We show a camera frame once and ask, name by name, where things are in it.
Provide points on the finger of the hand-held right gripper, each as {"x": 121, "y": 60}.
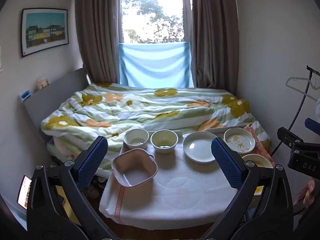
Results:
{"x": 312, "y": 124}
{"x": 290, "y": 136}

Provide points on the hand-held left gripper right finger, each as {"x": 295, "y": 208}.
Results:
{"x": 226, "y": 162}

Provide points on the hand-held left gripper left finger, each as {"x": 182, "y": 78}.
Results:
{"x": 91, "y": 162}

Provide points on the cartoon printed plate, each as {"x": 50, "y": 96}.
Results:
{"x": 238, "y": 141}

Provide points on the white plate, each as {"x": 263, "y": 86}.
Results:
{"x": 197, "y": 148}

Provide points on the person's right hand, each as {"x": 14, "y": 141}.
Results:
{"x": 309, "y": 192}

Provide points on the orange patterned towel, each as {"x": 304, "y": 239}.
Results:
{"x": 260, "y": 140}

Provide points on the yellow bowl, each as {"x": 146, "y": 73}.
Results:
{"x": 260, "y": 161}

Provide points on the white rectangular tray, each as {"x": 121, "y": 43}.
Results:
{"x": 217, "y": 129}

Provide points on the grey clothes hanger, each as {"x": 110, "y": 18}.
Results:
{"x": 298, "y": 86}

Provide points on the white bowl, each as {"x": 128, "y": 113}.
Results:
{"x": 136, "y": 140}

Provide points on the black stand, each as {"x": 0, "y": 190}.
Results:
{"x": 313, "y": 73}

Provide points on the white towel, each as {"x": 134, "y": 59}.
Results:
{"x": 187, "y": 195}

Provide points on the cream bowl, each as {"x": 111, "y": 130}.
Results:
{"x": 164, "y": 142}

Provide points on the lit tablet screen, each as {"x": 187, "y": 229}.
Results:
{"x": 23, "y": 191}

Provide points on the grey headboard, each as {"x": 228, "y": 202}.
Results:
{"x": 55, "y": 90}

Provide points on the floral striped quilt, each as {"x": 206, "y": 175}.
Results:
{"x": 150, "y": 105}

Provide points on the plush toy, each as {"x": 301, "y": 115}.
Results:
{"x": 43, "y": 83}

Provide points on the blue and white box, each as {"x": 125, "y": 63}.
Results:
{"x": 25, "y": 95}

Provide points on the light blue cloth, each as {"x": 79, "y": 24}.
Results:
{"x": 155, "y": 65}

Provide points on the brown curtain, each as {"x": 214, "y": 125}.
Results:
{"x": 97, "y": 30}
{"x": 215, "y": 35}

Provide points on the window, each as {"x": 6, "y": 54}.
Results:
{"x": 150, "y": 10}

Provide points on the framed wall picture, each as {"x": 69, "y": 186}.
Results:
{"x": 45, "y": 31}

